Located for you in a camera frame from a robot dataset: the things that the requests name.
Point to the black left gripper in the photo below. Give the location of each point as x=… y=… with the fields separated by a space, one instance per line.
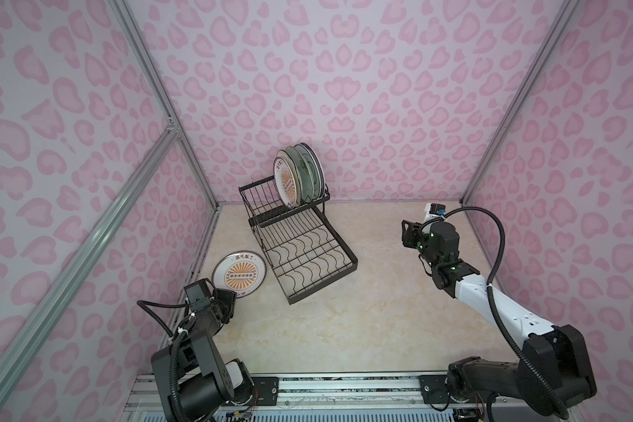
x=223 y=301

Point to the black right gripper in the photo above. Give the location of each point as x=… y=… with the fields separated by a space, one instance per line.
x=411 y=235

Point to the dark green rim plate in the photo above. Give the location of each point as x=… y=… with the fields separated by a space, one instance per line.
x=320 y=169

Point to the light blue flower plate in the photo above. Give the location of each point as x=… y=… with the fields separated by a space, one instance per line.
x=306 y=182

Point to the orange sunburst plate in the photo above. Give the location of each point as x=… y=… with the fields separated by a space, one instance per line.
x=280 y=166
x=241 y=272

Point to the cream floral rim plate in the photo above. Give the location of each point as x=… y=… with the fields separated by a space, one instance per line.
x=295 y=176

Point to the white plate quatrefoil emblem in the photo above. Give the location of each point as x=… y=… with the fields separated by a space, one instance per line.
x=313 y=169

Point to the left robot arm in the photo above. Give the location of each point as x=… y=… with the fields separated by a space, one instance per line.
x=193 y=380

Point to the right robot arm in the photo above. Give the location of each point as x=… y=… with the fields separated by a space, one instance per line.
x=552 y=371

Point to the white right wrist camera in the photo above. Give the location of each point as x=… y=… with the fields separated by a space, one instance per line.
x=434 y=210

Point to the black wire dish rack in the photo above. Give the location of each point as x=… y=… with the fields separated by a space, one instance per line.
x=301 y=246

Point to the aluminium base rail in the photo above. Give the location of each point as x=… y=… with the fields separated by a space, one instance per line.
x=368 y=396

